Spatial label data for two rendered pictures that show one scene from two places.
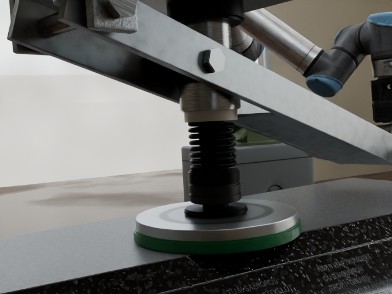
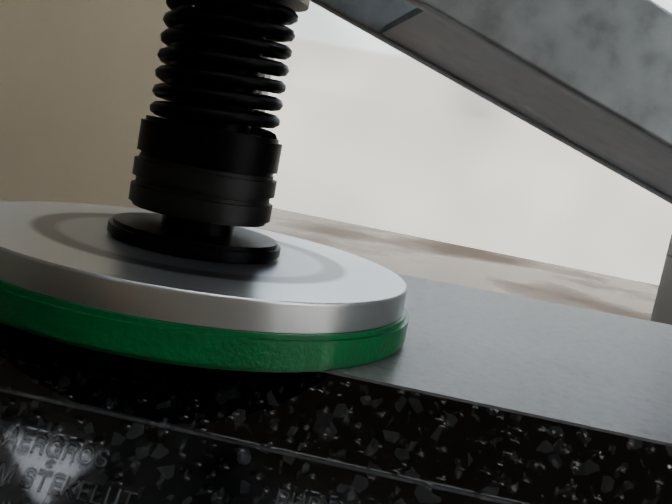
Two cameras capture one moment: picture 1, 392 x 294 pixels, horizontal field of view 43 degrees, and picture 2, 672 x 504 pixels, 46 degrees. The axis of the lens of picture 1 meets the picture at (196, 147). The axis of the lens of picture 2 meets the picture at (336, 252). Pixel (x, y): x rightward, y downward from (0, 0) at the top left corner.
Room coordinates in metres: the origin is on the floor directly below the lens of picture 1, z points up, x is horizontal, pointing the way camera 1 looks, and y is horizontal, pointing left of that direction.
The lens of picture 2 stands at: (0.37, -0.29, 0.90)
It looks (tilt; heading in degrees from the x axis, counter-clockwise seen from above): 8 degrees down; 34
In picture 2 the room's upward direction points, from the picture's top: 11 degrees clockwise
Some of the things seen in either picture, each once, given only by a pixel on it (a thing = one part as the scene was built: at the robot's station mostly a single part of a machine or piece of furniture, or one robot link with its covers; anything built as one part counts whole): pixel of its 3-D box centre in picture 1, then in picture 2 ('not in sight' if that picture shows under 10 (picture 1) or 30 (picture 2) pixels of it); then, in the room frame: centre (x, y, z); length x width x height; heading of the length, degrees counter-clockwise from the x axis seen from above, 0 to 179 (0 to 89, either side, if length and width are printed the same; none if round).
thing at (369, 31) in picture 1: (387, 35); not in sight; (1.32, -0.52, 1.15); 0.10 x 0.09 x 0.12; 20
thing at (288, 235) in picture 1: (216, 219); (191, 263); (0.65, -0.02, 0.82); 0.22 x 0.22 x 0.04
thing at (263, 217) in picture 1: (216, 216); (192, 256); (0.65, -0.02, 0.83); 0.21 x 0.21 x 0.01
